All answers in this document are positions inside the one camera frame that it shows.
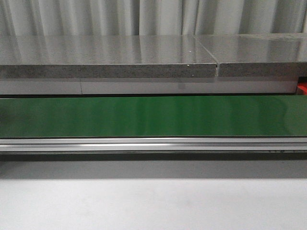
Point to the grey stone counter slab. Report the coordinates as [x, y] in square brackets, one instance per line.
[92, 56]

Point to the green conveyor belt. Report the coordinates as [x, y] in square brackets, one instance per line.
[160, 116]

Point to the white counter base panel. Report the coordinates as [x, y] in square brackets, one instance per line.
[215, 85]

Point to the red plastic bin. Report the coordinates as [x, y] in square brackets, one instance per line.
[301, 88]

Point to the grey pleated curtain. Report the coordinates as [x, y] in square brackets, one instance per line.
[151, 17]

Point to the aluminium conveyor side rail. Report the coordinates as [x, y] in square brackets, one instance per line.
[24, 145]

